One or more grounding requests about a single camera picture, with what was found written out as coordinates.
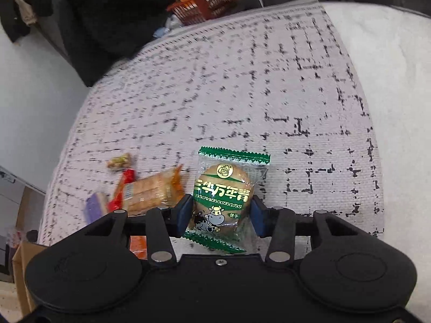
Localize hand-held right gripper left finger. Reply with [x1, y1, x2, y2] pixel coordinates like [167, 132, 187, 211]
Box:
[82, 193, 194, 265]

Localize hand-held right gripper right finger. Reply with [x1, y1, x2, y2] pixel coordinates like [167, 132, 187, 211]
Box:
[252, 195, 362, 264]

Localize green cookie packet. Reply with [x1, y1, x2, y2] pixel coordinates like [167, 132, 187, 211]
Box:
[185, 146, 271, 254]

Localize small red snack packet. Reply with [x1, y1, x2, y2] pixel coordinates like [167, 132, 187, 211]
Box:
[107, 169, 136, 214]

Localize clear nut bar packet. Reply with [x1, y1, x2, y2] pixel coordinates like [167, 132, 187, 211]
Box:
[107, 153, 133, 172]

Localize brown cardboard box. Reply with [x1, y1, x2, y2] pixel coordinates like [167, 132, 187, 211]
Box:
[12, 187, 49, 315]

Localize orange cracker packet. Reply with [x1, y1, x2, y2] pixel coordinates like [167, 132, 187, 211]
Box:
[123, 165, 187, 259]

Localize long purple snack packet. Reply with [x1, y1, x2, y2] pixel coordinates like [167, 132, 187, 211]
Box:
[84, 192, 113, 225]

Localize light blue clothes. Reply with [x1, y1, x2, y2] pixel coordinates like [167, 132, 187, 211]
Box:
[153, 17, 182, 39]

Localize black jacket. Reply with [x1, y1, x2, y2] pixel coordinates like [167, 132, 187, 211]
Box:
[0, 0, 203, 88]

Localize red plastic basket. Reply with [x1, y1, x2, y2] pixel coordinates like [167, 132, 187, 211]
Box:
[166, 0, 242, 27]

